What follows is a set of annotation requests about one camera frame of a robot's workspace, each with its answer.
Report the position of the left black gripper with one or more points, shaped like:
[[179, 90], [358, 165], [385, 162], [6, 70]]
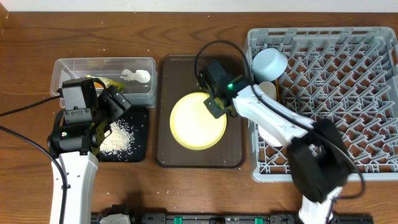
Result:
[[106, 99]]

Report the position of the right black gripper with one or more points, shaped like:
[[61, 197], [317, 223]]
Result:
[[209, 102]]

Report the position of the green orange snack wrapper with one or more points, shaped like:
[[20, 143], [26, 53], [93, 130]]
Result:
[[109, 82]]

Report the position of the white tissue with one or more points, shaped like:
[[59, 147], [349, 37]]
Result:
[[141, 76]]

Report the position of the yellow plastic plate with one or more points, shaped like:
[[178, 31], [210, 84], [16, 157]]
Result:
[[193, 126]]

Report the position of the pile of white rice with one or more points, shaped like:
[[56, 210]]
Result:
[[123, 140]]

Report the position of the white paper cup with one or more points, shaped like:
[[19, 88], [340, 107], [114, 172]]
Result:
[[269, 89]]

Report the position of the pink small plate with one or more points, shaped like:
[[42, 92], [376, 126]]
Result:
[[269, 138]]

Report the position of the light blue bowl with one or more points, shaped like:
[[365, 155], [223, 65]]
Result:
[[269, 65]]

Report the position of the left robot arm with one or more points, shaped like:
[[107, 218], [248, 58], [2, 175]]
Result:
[[74, 144]]

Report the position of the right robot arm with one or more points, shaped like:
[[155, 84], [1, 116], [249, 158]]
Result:
[[318, 160]]

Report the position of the black plastic waste bin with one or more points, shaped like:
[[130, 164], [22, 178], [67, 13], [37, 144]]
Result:
[[139, 116]]

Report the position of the clear plastic waste bin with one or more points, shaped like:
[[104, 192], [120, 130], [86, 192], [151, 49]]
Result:
[[143, 94]]

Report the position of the grey plastic dishwasher rack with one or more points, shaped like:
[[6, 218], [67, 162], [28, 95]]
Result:
[[347, 75]]

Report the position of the dark brown serving tray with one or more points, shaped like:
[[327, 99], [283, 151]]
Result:
[[177, 80]]

